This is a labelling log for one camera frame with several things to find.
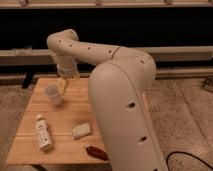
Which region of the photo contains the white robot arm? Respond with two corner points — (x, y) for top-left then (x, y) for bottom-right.
(47, 29), (168, 171)

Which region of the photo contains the translucent white cup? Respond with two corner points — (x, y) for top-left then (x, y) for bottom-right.
(44, 84), (63, 106)

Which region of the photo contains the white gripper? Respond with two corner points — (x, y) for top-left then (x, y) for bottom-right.
(57, 65), (79, 95)

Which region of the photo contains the dark red oblong object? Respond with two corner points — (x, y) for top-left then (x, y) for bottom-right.
(85, 146), (109, 161)

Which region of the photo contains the black cable on floor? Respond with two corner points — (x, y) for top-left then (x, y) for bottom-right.
(166, 151), (213, 171)

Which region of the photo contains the wooden table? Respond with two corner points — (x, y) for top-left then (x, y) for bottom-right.
(7, 78), (104, 165)

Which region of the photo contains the white plastic bottle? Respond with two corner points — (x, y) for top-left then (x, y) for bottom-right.
(35, 115), (53, 152)

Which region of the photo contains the white soap bar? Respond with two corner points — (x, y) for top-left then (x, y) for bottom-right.
(72, 123), (92, 139)

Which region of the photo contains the long wooden beam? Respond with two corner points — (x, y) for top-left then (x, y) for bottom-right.
(0, 46), (213, 66)

